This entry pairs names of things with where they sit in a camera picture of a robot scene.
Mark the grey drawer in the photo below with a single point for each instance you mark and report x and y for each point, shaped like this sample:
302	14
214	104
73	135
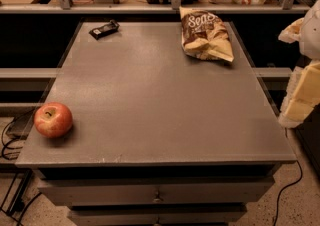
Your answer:
154	191
161	215

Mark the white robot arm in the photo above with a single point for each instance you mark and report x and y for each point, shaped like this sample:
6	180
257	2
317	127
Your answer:
309	44

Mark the lower grey drawer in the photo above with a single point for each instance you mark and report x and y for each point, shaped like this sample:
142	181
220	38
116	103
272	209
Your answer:
161	215

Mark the black snack bar wrapper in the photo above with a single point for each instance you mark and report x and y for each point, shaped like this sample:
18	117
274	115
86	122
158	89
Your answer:
107	29

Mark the red apple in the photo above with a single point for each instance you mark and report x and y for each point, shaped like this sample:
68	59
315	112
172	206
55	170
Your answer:
53	120

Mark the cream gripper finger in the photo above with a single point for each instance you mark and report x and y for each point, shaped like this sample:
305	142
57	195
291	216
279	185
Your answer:
302	95
292	32

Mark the upper grey drawer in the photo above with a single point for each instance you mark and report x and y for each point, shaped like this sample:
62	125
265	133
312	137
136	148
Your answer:
154	191

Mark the brown chip bag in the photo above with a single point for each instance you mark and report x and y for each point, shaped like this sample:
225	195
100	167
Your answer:
204	35

